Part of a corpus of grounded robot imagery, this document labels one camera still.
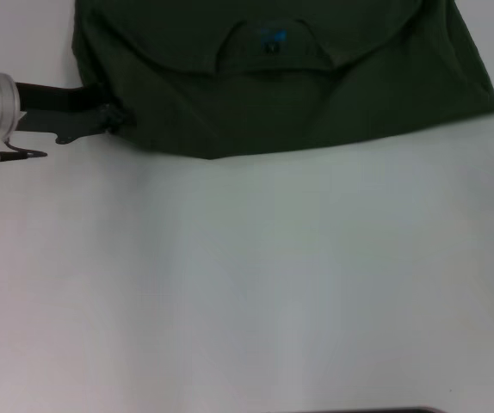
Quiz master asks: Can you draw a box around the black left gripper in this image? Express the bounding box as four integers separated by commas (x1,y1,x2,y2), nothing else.
13,80,139,145

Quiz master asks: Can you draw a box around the dark green FREE t-shirt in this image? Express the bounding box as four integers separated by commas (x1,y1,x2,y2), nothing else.
71,0,494,161

